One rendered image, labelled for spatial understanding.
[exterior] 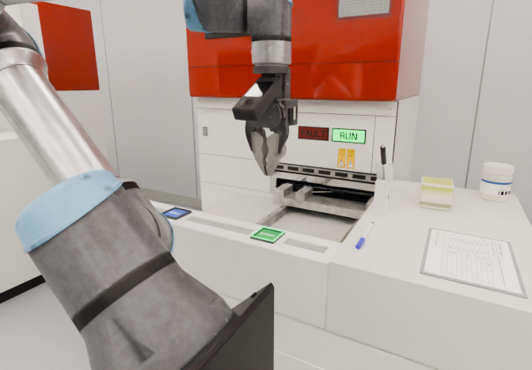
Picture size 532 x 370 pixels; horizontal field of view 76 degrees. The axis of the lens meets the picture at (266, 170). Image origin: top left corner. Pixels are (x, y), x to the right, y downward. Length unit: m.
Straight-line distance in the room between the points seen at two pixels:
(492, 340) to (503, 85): 2.15
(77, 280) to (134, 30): 3.73
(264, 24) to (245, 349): 0.51
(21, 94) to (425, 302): 0.71
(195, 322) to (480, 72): 2.48
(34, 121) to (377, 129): 0.95
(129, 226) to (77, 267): 0.06
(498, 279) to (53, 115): 0.75
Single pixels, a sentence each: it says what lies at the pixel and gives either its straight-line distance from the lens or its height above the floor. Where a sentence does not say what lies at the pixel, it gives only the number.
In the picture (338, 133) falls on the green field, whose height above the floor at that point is 1.11.
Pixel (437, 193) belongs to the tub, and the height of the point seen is 1.01.
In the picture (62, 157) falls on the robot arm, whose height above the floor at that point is 1.17.
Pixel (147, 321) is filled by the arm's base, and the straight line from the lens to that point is 0.36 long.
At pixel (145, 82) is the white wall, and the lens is 3.93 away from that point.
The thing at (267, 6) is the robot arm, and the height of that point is 1.40.
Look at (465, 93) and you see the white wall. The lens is 2.65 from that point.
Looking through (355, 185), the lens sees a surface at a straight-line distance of 1.24.
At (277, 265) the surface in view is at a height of 0.93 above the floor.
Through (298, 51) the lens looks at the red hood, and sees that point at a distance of 1.23.
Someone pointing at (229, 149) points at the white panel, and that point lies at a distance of 1.45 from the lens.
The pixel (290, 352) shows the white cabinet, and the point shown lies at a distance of 0.80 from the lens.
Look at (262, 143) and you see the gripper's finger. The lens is 0.67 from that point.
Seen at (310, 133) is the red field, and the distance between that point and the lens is 1.26.
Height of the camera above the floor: 1.28
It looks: 14 degrees down
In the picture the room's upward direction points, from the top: straight up
